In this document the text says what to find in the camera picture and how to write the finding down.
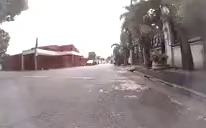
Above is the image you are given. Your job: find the grey asphalt road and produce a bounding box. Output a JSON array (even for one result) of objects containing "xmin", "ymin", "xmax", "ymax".
[{"xmin": 0, "ymin": 63, "xmax": 206, "ymax": 128}]

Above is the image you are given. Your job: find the red building with pale roof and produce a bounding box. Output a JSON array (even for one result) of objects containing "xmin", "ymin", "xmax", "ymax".
[{"xmin": 4, "ymin": 43, "xmax": 89, "ymax": 71}]

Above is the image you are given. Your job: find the row of trees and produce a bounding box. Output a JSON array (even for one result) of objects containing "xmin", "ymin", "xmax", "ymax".
[{"xmin": 110, "ymin": 0, "xmax": 206, "ymax": 71}]

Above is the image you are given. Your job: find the grey pole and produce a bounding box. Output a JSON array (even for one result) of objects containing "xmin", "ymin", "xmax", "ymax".
[{"xmin": 33, "ymin": 37, "xmax": 39, "ymax": 71}]

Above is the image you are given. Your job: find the grey concrete pavement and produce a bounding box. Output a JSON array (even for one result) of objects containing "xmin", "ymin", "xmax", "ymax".
[{"xmin": 124, "ymin": 64, "xmax": 206, "ymax": 101}]

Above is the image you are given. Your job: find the grey wall with gate pillars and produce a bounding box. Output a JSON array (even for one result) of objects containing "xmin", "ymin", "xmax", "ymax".
[{"xmin": 129, "ymin": 19, "xmax": 206, "ymax": 71}]

